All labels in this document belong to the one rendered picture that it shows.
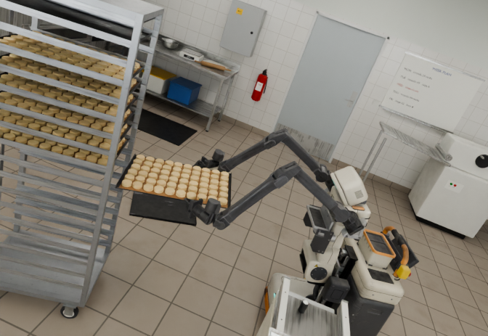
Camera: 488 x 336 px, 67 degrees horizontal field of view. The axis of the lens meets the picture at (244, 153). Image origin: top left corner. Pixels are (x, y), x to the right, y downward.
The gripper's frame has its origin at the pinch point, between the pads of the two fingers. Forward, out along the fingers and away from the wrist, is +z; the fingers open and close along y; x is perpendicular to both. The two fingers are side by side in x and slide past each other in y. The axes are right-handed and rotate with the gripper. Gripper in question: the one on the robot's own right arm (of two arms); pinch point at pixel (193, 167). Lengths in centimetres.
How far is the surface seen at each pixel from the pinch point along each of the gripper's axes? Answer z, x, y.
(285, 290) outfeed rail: 17, 92, -12
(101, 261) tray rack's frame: 37, -28, -81
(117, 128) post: 57, 4, 33
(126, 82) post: 57, 5, 56
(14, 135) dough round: 86, -39, 13
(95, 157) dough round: 59, -11, 10
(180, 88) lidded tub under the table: -207, -272, -49
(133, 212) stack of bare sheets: -22, -82, -94
